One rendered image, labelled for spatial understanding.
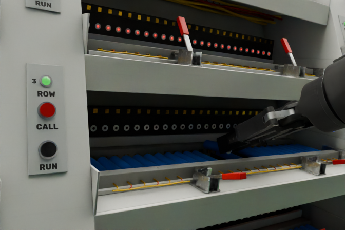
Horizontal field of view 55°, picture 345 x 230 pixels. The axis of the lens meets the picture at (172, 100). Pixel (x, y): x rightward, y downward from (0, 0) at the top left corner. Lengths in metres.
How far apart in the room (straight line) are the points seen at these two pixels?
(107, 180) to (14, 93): 0.16
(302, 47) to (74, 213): 0.71
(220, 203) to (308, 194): 0.21
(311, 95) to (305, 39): 0.46
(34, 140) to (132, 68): 0.16
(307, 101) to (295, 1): 0.37
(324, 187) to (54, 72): 0.52
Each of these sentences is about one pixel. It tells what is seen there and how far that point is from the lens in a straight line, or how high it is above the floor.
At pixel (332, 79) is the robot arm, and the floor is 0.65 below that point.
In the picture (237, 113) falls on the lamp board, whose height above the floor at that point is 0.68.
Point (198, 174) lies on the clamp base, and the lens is 0.50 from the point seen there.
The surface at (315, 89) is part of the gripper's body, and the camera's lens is 0.47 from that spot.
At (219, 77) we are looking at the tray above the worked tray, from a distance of 0.55.
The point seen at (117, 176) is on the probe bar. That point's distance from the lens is 0.46.
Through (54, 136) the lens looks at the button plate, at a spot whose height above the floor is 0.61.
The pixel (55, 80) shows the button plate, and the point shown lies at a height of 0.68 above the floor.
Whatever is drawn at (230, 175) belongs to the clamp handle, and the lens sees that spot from 0.46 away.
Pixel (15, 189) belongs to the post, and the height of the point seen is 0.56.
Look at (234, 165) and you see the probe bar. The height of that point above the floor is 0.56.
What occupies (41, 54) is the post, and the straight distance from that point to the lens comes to 0.41.
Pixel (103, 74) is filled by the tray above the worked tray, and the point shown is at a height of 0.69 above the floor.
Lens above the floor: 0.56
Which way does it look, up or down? 13 degrees up
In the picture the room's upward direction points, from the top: 7 degrees counter-clockwise
